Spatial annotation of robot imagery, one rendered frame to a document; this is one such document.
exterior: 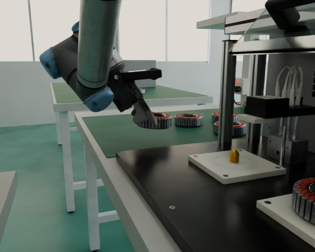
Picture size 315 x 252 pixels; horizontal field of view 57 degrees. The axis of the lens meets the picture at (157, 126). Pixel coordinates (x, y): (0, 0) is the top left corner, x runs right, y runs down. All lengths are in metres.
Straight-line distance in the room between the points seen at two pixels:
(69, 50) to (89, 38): 0.21
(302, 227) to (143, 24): 4.97
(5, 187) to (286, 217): 0.52
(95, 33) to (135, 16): 4.66
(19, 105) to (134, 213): 4.61
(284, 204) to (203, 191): 0.13
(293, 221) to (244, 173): 0.18
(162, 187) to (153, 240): 0.13
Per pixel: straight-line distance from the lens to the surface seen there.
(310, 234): 0.44
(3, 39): 5.03
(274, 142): 0.74
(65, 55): 0.81
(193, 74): 5.63
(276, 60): 0.92
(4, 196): 0.63
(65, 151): 1.96
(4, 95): 5.06
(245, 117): 0.65
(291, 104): 0.70
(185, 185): 0.56
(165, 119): 0.84
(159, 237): 0.45
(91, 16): 0.58
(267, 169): 0.64
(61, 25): 5.02
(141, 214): 0.51
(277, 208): 0.49
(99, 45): 0.62
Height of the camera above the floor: 1.00
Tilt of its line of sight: 13 degrees down
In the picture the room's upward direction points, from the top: straight up
